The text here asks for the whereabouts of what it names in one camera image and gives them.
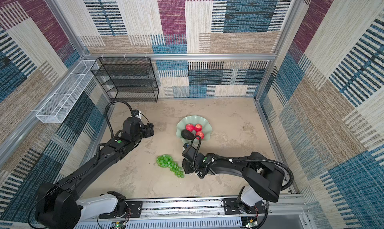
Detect green fake grape bunch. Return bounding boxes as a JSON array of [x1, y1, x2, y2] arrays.
[[156, 155, 185, 178]]

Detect red fake apple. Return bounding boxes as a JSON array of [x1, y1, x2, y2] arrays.
[[194, 124, 203, 132], [196, 131, 205, 140], [185, 124, 195, 132]]

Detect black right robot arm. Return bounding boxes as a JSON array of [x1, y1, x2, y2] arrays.
[[182, 143, 293, 214]]

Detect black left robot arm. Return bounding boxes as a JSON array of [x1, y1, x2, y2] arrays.
[[29, 117, 154, 229]]

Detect green scalloped fruit bowl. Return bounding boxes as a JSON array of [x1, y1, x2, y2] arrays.
[[176, 116, 213, 146]]

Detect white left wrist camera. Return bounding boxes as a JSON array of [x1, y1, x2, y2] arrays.
[[133, 109, 142, 120]]

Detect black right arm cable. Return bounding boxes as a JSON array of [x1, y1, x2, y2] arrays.
[[191, 135, 294, 191]]

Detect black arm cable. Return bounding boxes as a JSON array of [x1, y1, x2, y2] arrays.
[[191, 135, 294, 191], [104, 100, 136, 140]]

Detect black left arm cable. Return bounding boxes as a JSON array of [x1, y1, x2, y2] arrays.
[[104, 100, 136, 140]]

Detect black wire mesh shelf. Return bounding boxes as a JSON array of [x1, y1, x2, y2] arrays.
[[91, 57, 159, 102]]

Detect aluminium front rail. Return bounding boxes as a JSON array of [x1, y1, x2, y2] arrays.
[[73, 194, 316, 229]]

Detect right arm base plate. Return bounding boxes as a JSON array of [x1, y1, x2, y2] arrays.
[[221, 198, 266, 215]]

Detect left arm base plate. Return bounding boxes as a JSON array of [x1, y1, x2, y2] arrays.
[[98, 201, 143, 219]]

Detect white wire mesh basket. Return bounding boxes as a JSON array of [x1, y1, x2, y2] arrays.
[[36, 60, 95, 124]]

